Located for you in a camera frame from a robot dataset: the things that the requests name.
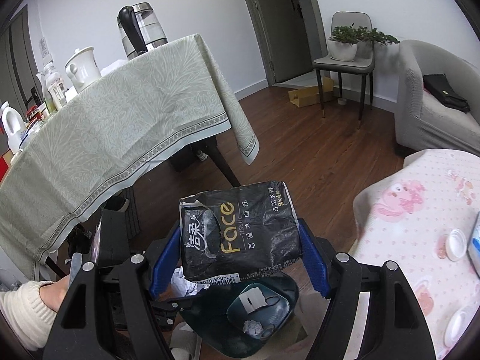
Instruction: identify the cardboard tape roll core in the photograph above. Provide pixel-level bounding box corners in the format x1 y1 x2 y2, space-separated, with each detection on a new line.
256 296 290 341

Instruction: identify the blue wet wipes pack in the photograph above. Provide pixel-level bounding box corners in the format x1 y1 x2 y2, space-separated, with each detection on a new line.
467 220 480 273

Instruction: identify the white paper ball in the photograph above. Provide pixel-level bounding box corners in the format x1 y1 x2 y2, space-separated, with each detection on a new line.
170 267 210 297

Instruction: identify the white ceramic mug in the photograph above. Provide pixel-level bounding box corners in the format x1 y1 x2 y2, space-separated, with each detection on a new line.
65 46 102 93

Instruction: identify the cardboard box on floor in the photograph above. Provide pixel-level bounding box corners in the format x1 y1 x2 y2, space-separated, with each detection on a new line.
288 77 335 108

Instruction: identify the teal trash bin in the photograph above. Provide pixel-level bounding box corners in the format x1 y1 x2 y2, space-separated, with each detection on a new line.
180 272 299 359

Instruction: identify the white torn cardboard package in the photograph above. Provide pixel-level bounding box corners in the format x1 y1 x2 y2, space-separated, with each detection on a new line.
238 286 268 314

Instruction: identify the beige floor rug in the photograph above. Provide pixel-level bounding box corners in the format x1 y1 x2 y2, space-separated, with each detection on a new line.
247 289 369 359

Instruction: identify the pink patterned round tablecloth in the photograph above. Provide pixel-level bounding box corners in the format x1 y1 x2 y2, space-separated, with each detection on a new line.
351 149 479 359

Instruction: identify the black handbag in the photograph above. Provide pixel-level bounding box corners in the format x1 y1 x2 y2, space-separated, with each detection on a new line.
422 74 470 114

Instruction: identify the green patterned tablecloth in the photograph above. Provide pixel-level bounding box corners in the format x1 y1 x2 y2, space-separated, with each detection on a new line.
1 34 260 282

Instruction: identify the person left hand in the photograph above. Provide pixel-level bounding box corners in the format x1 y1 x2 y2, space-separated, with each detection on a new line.
39 275 70 312

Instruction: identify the white plastic lid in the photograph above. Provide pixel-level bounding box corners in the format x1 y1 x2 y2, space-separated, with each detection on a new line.
443 306 476 348
445 228 467 262

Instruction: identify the dark grey door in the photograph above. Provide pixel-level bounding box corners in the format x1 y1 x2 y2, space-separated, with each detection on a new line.
256 0 312 83

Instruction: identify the black table leg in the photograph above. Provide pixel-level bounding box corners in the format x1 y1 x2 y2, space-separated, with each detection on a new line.
203 136 241 187

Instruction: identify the white slipper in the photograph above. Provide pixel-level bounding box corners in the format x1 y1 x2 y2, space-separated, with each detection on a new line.
169 322 202 360

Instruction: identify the potted green plant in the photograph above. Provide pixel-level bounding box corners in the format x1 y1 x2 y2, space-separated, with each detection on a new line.
328 24 400 62

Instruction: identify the grey armchair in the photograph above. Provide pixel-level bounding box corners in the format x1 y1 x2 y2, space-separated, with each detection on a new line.
394 40 479 155

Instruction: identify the grey dining chair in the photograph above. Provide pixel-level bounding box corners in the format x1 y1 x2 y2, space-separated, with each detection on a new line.
312 11 375 128

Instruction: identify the glass electric kettle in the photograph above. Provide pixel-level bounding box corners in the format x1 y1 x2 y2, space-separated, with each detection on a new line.
117 2 168 60

